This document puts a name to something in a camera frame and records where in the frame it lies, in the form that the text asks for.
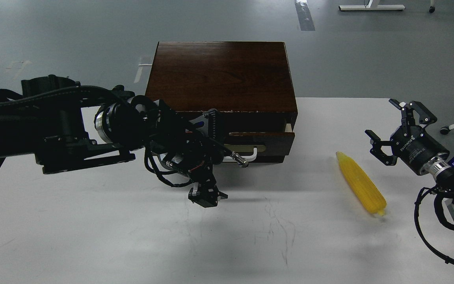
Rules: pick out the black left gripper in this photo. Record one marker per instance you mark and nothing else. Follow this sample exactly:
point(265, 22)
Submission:
point(183, 152)

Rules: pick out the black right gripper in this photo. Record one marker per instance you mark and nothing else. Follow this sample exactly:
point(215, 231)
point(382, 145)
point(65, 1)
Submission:
point(409, 142)

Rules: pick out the white drawer handle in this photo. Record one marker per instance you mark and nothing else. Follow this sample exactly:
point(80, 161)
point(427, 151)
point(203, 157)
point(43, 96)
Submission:
point(249, 157)

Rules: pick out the yellow corn cob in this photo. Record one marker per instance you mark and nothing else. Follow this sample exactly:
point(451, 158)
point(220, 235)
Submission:
point(361, 185)

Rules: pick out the dark wooden drawer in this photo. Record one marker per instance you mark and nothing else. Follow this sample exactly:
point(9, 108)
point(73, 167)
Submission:
point(272, 147)

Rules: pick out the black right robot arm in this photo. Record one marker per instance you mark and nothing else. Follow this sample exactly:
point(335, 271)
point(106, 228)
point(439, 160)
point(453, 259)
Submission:
point(443, 190)

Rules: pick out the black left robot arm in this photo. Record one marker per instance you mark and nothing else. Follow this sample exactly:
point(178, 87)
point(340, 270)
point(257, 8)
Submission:
point(68, 126)

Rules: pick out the dark wooden drawer cabinet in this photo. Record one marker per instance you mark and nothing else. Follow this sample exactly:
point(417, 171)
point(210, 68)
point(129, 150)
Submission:
point(249, 83)

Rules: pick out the white desk base foot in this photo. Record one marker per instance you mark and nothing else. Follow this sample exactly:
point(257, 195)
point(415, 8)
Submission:
point(372, 5)

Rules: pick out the white floor tape mark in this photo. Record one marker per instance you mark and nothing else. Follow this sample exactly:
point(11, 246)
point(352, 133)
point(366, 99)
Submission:
point(144, 63)

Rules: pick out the grey floor tape strip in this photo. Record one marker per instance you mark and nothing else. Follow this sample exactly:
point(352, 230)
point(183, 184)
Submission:
point(304, 15)

